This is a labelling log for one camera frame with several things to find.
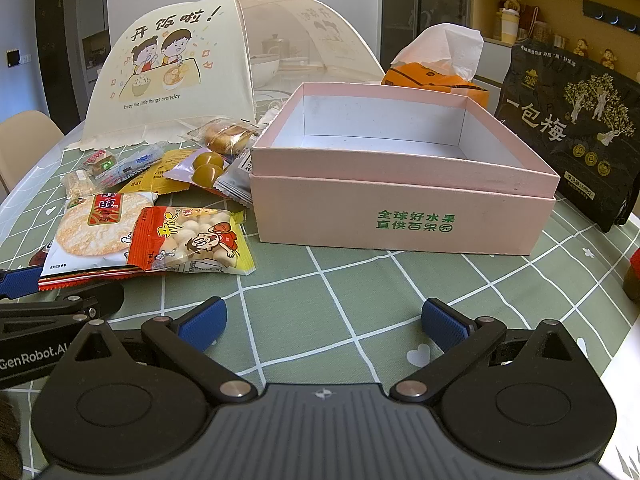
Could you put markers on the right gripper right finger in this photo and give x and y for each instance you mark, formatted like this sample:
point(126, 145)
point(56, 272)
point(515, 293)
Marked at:
point(464, 342)

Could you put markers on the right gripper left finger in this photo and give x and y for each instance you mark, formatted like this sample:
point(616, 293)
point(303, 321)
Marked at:
point(180, 344)

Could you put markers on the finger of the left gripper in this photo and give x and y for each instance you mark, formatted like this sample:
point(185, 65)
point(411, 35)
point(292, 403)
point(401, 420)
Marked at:
point(20, 282)

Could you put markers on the rice cracker packet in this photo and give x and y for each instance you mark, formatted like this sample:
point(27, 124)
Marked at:
point(93, 240)

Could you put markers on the round biscuit snack bag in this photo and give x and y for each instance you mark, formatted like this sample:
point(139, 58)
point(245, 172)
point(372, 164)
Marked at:
point(190, 240)

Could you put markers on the clear hawthorn snack packet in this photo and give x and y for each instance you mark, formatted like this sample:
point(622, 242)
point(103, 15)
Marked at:
point(99, 162)

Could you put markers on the yellow snack packet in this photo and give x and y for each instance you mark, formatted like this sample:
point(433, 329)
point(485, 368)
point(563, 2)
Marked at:
point(154, 179)

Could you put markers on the silver grey snack packet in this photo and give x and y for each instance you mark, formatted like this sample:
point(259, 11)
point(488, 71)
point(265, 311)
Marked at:
point(235, 181)

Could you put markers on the green plums vacuum pack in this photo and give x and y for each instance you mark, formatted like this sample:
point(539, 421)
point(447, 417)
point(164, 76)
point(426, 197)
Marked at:
point(202, 168)

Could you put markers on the blue white small packet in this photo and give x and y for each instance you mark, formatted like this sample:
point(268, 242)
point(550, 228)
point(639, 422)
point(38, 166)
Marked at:
point(132, 165)

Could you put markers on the clear bread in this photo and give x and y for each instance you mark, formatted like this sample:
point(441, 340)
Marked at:
point(223, 135)

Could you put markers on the beige grain bar packet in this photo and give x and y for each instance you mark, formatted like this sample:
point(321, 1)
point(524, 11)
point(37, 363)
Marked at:
point(78, 184)

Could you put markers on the green checked tablecloth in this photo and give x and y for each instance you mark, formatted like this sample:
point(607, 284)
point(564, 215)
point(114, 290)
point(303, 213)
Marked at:
point(323, 334)

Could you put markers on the beige chair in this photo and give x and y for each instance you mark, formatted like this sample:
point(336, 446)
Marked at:
point(24, 139)

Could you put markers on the red plush monkey toy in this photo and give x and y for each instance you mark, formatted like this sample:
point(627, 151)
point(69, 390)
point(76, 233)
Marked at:
point(631, 283)

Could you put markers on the pink cardboard box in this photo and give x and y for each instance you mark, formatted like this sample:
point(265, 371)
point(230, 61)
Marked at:
point(383, 167)

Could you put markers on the black plum snack bag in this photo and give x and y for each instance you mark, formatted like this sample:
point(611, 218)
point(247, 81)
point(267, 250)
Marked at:
point(582, 119)

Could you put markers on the orange tissue box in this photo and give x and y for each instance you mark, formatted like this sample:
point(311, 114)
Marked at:
point(444, 58)

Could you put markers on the cream mesh food cover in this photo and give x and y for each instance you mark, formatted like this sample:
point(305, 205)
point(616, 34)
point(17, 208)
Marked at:
point(180, 66)

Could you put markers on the wooden display shelf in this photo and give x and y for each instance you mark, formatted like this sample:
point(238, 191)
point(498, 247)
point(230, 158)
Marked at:
point(565, 5)

